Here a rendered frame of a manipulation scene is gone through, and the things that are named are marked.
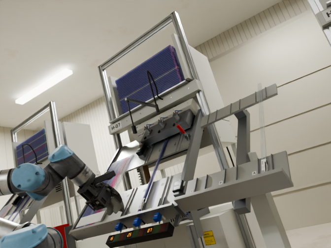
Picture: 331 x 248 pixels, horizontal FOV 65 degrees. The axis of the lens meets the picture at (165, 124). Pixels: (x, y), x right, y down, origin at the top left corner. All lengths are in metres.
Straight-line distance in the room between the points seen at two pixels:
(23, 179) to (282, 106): 3.45
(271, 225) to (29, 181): 0.75
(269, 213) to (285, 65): 3.20
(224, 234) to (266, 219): 0.41
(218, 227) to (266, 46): 3.19
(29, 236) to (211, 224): 0.83
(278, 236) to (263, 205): 0.10
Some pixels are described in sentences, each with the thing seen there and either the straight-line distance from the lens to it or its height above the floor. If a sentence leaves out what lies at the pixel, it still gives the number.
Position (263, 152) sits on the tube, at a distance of 0.82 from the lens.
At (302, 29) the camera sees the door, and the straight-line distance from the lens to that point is 4.18.
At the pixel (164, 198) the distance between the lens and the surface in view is 1.14.
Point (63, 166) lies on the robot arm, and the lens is 0.97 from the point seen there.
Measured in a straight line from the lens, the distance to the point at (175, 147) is 1.40.
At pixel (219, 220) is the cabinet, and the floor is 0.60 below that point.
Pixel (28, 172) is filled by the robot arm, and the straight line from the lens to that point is 0.84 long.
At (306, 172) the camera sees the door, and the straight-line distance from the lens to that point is 3.79.
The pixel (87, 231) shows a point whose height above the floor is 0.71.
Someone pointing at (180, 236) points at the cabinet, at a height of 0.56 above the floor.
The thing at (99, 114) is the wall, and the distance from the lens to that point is 5.29.
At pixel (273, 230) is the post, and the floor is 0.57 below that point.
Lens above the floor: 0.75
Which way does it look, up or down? 16 degrees up
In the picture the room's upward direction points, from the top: 16 degrees counter-clockwise
